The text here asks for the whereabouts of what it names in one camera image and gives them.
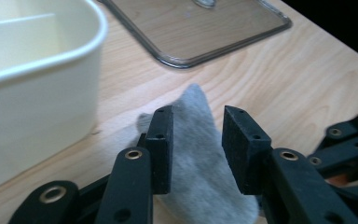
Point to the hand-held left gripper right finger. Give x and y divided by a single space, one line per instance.
279 180

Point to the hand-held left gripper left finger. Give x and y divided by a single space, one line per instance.
130 186

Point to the grey sock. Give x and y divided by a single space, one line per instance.
195 155

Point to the cream compartment organizer box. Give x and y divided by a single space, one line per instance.
37 102

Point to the clear rectangular lid with knob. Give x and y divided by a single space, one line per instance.
205 34

